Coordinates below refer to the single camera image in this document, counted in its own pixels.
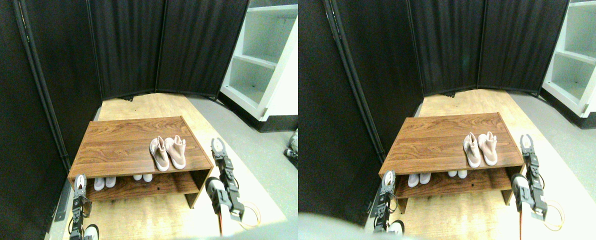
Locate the black curtain stand pole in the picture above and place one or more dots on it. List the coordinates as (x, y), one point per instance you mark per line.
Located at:
(39, 85)
(350, 82)

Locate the black bracket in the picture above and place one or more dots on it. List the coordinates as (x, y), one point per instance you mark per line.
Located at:
(540, 212)
(237, 212)

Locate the pink shoe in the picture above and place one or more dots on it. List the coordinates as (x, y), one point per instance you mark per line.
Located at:
(472, 151)
(177, 152)
(489, 149)
(159, 156)

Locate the brown shoe rack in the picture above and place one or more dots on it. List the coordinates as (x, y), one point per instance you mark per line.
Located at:
(123, 142)
(433, 137)

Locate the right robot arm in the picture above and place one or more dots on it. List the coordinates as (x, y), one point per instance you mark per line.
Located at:
(220, 197)
(525, 195)

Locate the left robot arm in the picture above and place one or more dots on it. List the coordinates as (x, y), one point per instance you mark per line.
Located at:
(382, 222)
(77, 225)

